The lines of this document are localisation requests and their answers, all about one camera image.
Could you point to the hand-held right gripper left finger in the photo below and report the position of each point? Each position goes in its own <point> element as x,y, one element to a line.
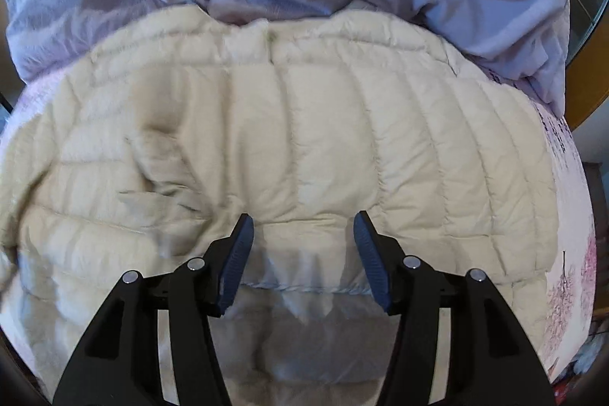
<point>234,265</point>

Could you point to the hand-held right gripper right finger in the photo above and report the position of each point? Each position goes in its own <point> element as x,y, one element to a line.
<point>373,265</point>

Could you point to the cream puffer jacket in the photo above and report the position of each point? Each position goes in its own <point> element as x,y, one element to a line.
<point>304,125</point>

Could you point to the pink floral bed sheet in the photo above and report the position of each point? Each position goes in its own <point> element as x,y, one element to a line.
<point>568,196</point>

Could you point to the wooden door frame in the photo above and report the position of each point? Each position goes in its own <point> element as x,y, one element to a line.
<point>590,82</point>

